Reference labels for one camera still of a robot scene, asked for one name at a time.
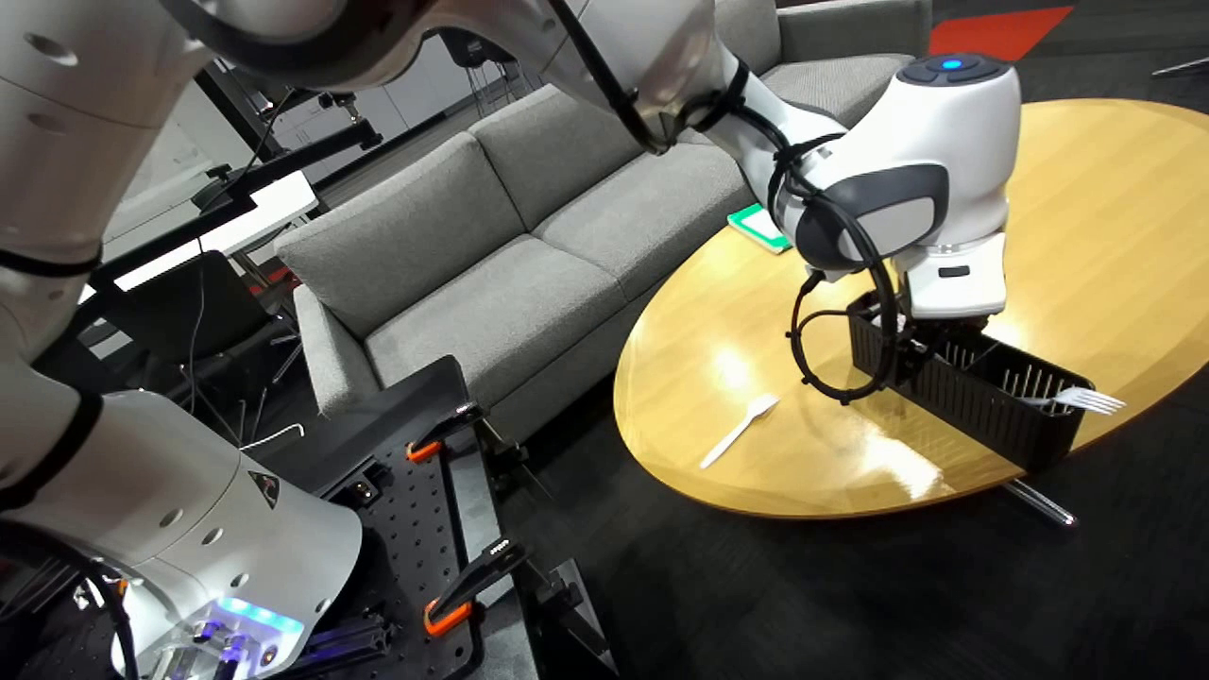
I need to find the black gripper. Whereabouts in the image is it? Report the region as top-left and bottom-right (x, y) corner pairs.
(907, 312), (997, 348)

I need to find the black plastic utensil holder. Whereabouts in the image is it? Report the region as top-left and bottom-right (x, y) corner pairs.
(841, 290), (1094, 478)

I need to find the white plastic knife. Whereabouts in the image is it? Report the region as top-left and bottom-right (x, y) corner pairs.
(1017, 381), (1131, 419)

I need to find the metal table leg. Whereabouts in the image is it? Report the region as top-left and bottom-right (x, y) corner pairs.
(1001, 472), (1082, 533)

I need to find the white plastic fork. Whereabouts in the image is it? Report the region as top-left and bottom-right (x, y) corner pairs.
(694, 391), (787, 472)

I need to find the grey fabric sofa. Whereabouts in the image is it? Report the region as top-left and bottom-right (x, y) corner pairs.
(274, 0), (936, 445)

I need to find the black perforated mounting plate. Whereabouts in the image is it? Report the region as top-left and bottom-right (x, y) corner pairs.
(250, 353), (621, 680)

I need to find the black metal stand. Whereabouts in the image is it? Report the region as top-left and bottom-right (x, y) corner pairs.
(184, 74), (388, 213)

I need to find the white-topped black desk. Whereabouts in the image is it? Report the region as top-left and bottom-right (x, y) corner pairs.
(92, 167), (322, 297)

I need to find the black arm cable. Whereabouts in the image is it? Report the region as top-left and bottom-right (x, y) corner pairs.
(766, 137), (907, 407)

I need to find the black clamp with orange handle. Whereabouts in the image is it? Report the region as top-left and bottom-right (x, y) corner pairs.
(419, 533), (589, 643)
(400, 396), (531, 561)

